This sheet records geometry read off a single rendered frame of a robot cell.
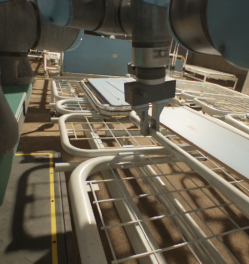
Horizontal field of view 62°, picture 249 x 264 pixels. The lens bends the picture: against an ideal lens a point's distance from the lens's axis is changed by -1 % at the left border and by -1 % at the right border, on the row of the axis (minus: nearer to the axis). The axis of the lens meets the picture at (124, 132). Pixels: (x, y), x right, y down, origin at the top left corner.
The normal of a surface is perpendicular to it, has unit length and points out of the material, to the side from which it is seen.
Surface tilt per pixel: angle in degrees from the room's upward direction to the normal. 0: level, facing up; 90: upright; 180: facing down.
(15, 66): 70
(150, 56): 96
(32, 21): 81
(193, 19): 109
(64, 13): 123
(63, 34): 105
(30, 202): 0
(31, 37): 119
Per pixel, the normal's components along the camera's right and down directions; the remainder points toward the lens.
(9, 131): 0.98, -0.18
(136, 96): 0.44, 0.40
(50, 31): 0.67, 0.51
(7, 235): 0.13, -0.91
